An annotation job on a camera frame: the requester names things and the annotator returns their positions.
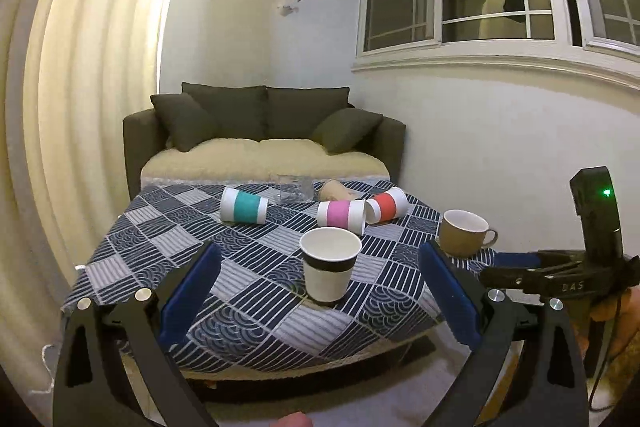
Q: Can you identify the teal banded white cup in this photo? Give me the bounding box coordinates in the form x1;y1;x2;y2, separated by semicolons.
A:
219;186;269;225

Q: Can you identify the right dark throw pillow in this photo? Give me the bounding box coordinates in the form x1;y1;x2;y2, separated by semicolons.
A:
310;107;383;154

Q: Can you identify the black banded white paper cup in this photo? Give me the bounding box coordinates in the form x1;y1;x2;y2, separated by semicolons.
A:
299;227;362;303

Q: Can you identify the clear glass cup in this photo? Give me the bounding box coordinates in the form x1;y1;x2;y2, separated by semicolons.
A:
276;174;314;205

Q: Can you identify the dark green sofa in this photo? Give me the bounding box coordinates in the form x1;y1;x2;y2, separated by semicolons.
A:
122;82;406;196

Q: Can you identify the dark throw pillow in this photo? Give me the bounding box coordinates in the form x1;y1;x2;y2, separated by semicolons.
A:
151;93;218;153
310;107;383;154

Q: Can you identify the beige paper cup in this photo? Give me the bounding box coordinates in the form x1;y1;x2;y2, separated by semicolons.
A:
319;179;357;202

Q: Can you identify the red banded white cup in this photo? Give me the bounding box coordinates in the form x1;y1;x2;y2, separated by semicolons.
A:
364;187;409;225

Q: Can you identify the blue patterned tablecloth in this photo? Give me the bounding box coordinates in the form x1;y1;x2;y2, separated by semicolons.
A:
60;178;499;375

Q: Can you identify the tan ceramic mug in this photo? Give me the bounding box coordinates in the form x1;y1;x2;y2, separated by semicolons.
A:
438;209;499;258

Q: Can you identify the cream sofa seat cover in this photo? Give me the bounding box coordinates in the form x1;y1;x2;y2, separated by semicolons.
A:
140;139;390;186

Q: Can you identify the pink banded white cup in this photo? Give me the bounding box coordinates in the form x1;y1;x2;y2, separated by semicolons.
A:
317;200;366;235

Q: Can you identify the left dark throw pillow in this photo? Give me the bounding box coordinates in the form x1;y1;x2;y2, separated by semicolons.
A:
151;93;218;153

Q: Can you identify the cream curtain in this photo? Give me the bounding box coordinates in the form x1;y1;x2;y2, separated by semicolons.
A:
1;0;170;416

